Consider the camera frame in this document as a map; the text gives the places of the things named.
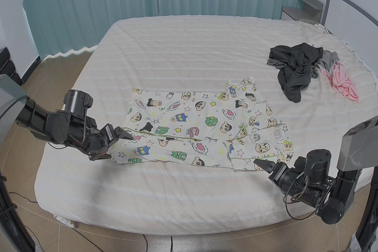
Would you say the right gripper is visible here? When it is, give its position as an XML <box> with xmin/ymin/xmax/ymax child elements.
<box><xmin>253</xmin><ymin>157</ymin><xmax>299</xmax><ymax>196</ymax></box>

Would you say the bed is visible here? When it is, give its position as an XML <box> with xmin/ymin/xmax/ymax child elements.
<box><xmin>34</xmin><ymin>0</ymin><xmax>378</xmax><ymax>236</ymax></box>

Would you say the black garment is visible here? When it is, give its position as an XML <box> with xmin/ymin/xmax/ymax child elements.
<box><xmin>267</xmin><ymin>42</ymin><xmax>324</xmax><ymax>104</ymax></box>

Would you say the pink garment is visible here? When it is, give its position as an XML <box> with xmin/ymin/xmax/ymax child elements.
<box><xmin>320</xmin><ymin>60</ymin><xmax>360</xmax><ymax>103</ymax></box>

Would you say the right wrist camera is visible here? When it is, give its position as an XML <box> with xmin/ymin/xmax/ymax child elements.
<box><xmin>292</xmin><ymin>156</ymin><xmax>308</xmax><ymax>175</ymax></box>

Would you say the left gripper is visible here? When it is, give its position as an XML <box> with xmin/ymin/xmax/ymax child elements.
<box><xmin>89</xmin><ymin>124</ymin><xmax>135</xmax><ymax>162</ymax></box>

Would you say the white printed pyjama top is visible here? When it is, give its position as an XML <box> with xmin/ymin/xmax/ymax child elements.
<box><xmin>110</xmin><ymin>77</ymin><xmax>296</xmax><ymax>172</ymax></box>

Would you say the grey bedside table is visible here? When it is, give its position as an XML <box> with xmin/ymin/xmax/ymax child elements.
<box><xmin>281</xmin><ymin>0</ymin><xmax>323</xmax><ymax>24</ymax></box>

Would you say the black chest of drawers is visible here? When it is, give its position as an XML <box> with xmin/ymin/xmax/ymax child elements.
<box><xmin>0</xmin><ymin>46</ymin><xmax>23</xmax><ymax>86</ymax></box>

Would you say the grey garment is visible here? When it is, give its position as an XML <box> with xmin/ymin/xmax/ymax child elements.
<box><xmin>314</xmin><ymin>49</ymin><xmax>339</xmax><ymax>72</ymax></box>

